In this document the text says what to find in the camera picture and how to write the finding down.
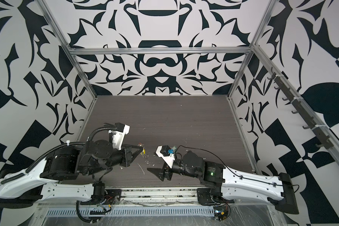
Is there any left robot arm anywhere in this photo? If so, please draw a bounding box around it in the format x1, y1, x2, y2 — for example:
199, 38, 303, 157
0, 140, 143, 209

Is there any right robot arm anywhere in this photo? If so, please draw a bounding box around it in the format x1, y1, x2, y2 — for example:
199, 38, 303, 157
148, 151, 299, 214

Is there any green circuit board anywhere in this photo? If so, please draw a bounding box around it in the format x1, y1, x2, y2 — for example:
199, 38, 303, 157
213, 205, 231, 221

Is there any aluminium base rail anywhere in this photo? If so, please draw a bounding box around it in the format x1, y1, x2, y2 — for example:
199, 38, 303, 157
101, 186, 279, 208

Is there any black corrugated cable conduit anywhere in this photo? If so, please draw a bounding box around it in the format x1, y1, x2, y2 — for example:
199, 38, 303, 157
87, 126, 118, 142

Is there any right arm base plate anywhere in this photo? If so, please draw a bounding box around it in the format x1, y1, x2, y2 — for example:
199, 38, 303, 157
196, 188, 218, 206

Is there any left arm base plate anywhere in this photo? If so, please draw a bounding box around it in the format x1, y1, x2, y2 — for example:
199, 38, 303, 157
101, 189, 122, 205

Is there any white slotted cable duct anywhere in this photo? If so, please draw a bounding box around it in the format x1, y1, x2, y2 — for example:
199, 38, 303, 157
47, 206, 214, 217

